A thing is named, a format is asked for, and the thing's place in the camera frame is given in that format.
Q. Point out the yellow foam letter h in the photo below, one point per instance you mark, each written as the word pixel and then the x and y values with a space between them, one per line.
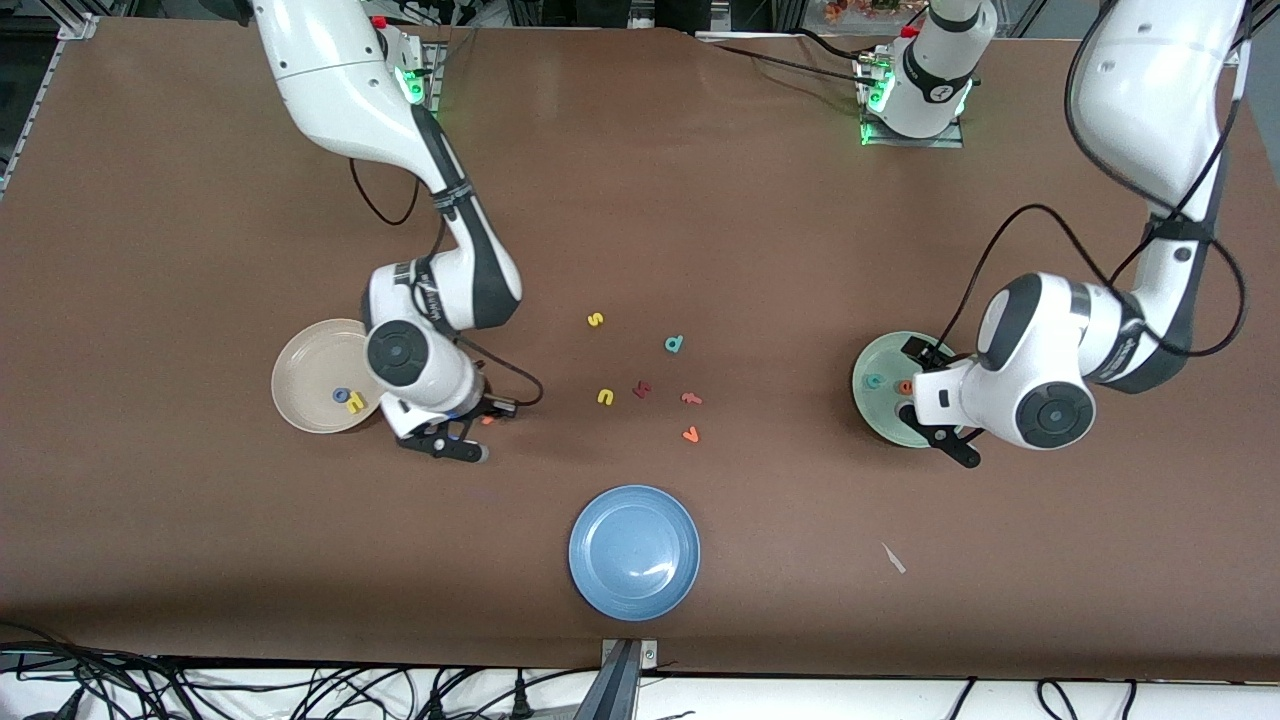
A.
pixel 355 403

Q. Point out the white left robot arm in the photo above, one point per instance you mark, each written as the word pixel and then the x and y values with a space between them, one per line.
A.
pixel 1150 100

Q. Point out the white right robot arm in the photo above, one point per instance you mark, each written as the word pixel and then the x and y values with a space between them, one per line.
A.
pixel 340 90

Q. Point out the pale green plate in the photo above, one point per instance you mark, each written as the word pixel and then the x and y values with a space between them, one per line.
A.
pixel 880 415

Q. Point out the beige brown plate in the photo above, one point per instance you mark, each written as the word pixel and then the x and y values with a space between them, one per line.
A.
pixel 310 380

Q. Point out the blue plate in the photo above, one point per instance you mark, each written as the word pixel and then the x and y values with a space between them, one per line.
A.
pixel 630 550

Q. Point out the white paper scrap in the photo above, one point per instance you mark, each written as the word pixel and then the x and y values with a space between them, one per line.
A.
pixel 893 558

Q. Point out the orange dried flowers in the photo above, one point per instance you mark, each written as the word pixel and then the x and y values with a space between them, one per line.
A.
pixel 860 8

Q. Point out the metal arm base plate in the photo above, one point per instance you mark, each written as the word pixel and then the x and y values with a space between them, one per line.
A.
pixel 880 135
pixel 432 75

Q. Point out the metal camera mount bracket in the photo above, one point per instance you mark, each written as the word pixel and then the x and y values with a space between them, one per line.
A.
pixel 620 680

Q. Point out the aluminium frame rail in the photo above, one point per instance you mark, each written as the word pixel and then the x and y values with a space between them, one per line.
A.
pixel 75 25

